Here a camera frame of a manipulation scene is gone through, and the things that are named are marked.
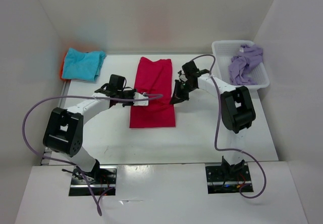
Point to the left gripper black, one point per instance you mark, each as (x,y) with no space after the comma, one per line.
(132,93)

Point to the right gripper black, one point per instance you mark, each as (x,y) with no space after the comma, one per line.
(177,97)

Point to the magenta t shirt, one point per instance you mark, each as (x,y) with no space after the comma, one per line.
(154,78)

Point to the cyan t shirt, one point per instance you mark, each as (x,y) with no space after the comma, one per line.
(83,66)

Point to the orange t shirt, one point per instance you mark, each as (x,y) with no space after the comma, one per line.
(62,68)

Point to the lavender t shirt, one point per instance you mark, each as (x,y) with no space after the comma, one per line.
(247,59)

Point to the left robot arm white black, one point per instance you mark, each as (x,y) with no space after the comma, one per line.
(64,131)

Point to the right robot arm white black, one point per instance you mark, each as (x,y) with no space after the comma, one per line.
(235,115)

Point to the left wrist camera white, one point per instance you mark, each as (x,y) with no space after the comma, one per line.
(140,99)

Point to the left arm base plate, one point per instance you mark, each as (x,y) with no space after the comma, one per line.
(104,185)

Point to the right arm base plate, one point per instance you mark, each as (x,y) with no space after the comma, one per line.
(217,183)

